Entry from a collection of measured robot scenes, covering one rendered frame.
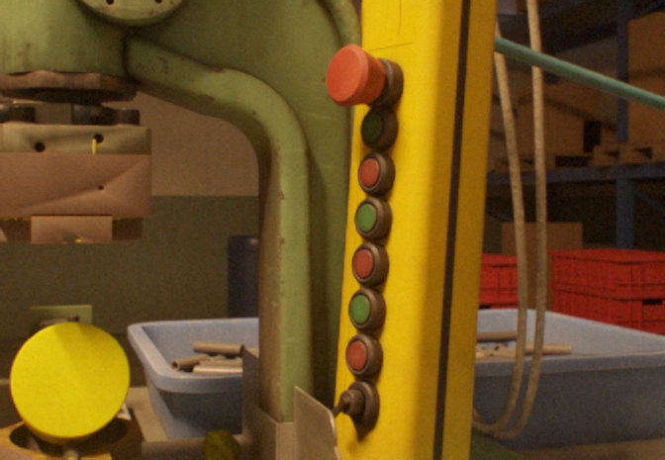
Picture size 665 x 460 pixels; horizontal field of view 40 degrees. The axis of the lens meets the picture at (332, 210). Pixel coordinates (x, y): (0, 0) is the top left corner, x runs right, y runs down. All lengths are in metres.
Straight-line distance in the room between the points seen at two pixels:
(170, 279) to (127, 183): 8.38
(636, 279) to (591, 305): 0.26
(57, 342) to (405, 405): 0.22
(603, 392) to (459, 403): 0.38
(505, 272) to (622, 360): 3.07
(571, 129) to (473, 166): 7.68
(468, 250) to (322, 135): 0.13
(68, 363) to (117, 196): 0.11
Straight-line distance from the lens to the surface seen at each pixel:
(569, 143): 8.27
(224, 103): 0.62
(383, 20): 0.64
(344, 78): 0.59
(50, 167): 0.56
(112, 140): 0.59
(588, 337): 1.22
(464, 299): 0.62
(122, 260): 8.88
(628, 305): 4.35
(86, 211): 0.56
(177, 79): 0.61
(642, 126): 6.93
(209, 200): 8.96
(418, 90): 0.60
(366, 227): 0.60
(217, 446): 0.72
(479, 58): 0.63
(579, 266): 4.57
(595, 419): 1.00
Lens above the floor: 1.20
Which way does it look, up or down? level
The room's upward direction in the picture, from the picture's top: straight up
